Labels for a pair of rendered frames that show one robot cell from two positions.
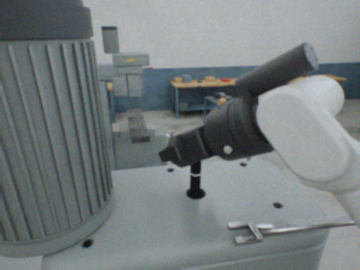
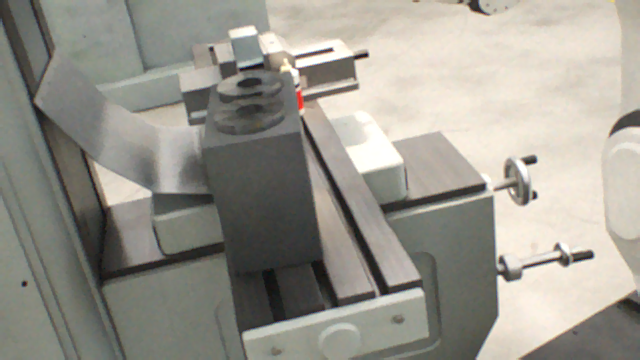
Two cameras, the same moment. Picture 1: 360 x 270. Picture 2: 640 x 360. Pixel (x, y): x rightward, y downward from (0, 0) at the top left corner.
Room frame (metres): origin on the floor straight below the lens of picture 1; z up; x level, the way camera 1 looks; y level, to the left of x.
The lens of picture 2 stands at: (-0.94, -0.20, 1.49)
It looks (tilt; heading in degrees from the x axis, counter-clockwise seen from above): 28 degrees down; 4
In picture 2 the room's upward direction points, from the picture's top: 10 degrees counter-clockwise
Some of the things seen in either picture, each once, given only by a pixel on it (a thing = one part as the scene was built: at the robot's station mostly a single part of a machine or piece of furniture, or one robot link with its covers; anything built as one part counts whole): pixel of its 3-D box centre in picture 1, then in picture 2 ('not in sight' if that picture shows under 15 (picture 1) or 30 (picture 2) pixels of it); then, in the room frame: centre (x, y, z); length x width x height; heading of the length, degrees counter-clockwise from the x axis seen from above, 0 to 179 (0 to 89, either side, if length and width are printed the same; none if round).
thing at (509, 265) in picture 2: not in sight; (545, 258); (0.35, -0.58, 0.54); 0.22 x 0.06 x 0.06; 101
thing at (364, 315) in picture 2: not in sight; (268, 137); (0.33, -0.04, 0.92); 1.24 x 0.23 x 0.08; 11
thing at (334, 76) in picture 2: not in sight; (265, 70); (0.45, -0.05, 1.01); 0.35 x 0.15 x 0.11; 101
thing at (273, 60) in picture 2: not in sight; (275, 51); (0.46, -0.07, 1.05); 0.12 x 0.06 x 0.04; 11
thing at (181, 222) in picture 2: not in sight; (272, 171); (0.39, -0.03, 0.82); 0.50 x 0.35 x 0.12; 101
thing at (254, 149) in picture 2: not in sight; (263, 163); (-0.06, -0.08, 1.06); 0.22 x 0.12 x 0.20; 4
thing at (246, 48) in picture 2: not in sight; (245, 46); (0.45, -0.02, 1.07); 0.06 x 0.05 x 0.06; 11
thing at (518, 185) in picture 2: not in sight; (502, 184); (0.48, -0.52, 0.66); 0.16 x 0.12 x 0.12; 101
